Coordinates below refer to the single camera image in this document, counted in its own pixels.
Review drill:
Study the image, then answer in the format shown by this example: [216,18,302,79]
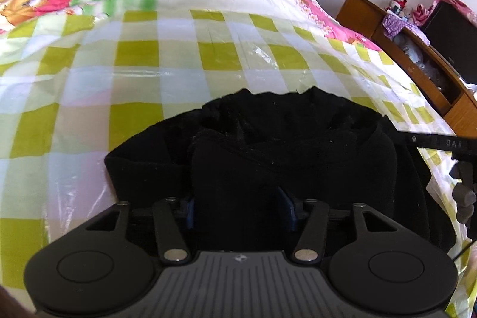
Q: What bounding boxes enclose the pink floral cloth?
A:
[413,0,477,29]

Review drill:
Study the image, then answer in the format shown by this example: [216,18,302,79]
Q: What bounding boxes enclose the wooden television cabinet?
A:
[335,0,477,140]

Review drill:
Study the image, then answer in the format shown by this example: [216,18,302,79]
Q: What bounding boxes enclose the red white plush toy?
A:
[387,0,410,18]

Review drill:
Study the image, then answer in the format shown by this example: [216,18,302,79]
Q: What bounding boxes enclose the black television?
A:
[420,1,477,86]

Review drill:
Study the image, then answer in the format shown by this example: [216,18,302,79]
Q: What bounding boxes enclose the black knitted sweater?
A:
[104,86,457,252]

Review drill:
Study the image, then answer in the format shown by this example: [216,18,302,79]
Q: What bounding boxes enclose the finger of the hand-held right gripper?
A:
[384,124,419,146]

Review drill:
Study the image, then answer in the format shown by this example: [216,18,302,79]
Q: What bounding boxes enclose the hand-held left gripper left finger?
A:
[86,196,196,263]

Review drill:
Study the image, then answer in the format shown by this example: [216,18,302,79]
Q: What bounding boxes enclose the checked floral bed sheet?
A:
[0,0,477,318]

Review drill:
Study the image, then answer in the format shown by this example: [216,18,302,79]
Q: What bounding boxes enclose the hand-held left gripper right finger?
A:
[276,187,399,263]

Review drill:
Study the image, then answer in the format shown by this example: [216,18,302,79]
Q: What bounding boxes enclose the clear plastic bags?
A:
[393,35,452,92]

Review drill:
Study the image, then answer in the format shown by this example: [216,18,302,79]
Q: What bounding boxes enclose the purple patterned cloth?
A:
[383,13,432,46]

